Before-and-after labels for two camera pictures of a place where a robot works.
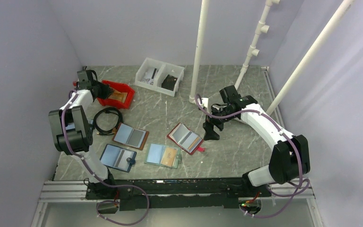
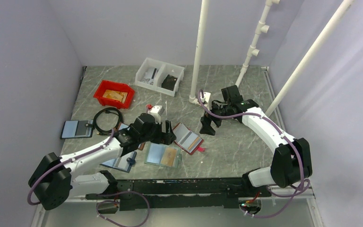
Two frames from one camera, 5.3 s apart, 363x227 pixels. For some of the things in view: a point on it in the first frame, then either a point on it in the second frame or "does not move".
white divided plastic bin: [159, 75] does not move
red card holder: [186, 140] does not move
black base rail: [192, 193] does not move
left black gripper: [107, 90] -> [167, 137]
